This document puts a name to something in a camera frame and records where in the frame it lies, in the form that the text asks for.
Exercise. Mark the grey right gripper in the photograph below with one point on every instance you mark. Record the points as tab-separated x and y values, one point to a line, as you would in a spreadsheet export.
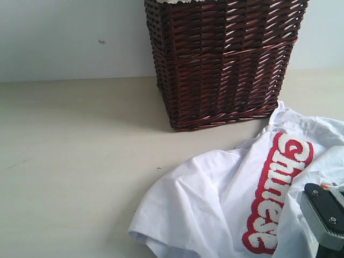
323	211

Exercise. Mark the white t-shirt red lettering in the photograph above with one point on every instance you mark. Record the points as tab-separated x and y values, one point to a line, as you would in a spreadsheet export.
244	202

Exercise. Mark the dark brown wicker basket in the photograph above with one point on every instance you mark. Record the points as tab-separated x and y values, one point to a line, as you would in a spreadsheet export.
221	62

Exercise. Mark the white lace basket liner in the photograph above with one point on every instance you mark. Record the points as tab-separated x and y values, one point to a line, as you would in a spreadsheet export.
178	1

